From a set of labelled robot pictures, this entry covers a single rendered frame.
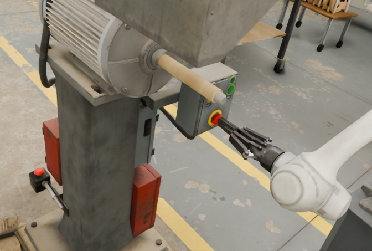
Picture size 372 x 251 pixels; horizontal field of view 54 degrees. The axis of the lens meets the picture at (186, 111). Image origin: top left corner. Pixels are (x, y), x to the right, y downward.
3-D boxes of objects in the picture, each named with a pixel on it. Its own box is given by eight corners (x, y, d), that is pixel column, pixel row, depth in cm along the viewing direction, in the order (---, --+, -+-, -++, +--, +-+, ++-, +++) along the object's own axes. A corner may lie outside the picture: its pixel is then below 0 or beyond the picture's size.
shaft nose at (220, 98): (211, 99, 75) (218, 90, 74) (216, 102, 77) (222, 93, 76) (218, 103, 73) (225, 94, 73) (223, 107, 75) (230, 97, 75)
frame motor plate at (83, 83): (35, 51, 114) (34, 40, 112) (102, 39, 128) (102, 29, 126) (94, 107, 93) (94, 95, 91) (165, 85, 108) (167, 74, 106)
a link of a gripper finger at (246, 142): (260, 157, 108) (257, 159, 107) (231, 137, 114) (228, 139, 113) (263, 147, 106) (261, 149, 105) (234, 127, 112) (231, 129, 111)
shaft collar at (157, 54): (147, 61, 85) (158, 45, 85) (158, 68, 89) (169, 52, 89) (152, 65, 84) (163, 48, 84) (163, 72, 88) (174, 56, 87)
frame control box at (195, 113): (136, 119, 130) (141, 55, 116) (180, 103, 143) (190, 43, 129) (180, 158, 116) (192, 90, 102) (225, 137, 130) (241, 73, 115)
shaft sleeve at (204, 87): (155, 63, 84) (163, 52, 84) (163, 68, 87) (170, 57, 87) (209, 100, 74) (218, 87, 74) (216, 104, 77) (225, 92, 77)
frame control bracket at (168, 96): (145, 104, 114) (146, 94, 112) (189, 90, 126) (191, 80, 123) (153, 111, 112) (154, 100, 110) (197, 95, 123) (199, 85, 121)
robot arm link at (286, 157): (298, 179, 106) (282, 168, 110) (309, 156, 101) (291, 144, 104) (280, 193, 101) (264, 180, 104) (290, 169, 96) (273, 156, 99)
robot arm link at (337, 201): (311, 160, 104) (297, 157, 94) (361, 193, 96) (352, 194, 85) (290, 190, 106) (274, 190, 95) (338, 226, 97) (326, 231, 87)
